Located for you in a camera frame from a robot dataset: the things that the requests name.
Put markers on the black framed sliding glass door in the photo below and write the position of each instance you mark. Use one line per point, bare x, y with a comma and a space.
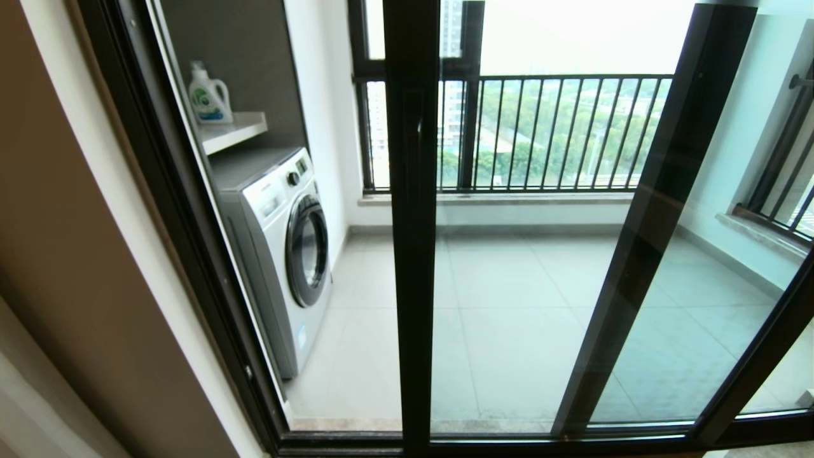
658, 191
412, 254

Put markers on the long stone window sill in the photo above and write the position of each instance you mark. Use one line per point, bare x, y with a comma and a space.
540, 197

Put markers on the distant high-rise building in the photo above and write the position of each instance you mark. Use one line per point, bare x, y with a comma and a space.
451, 95

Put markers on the silver front-loading washing machine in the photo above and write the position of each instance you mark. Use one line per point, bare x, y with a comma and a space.
267, 267

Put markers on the long black metal window railing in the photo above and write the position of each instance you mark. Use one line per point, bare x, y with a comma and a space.
572, 78

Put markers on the white detergent bottle green label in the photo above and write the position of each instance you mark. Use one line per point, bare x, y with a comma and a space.
210, 97

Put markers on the short stone window sill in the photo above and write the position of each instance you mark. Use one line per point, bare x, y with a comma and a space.
763, 234

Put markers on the short black metal window railing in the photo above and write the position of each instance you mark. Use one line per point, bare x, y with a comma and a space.
772, 222

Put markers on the black window frame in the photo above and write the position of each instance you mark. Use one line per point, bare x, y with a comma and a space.
469, 127

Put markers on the white wall shelf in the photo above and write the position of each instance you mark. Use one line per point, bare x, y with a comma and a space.
231, 131

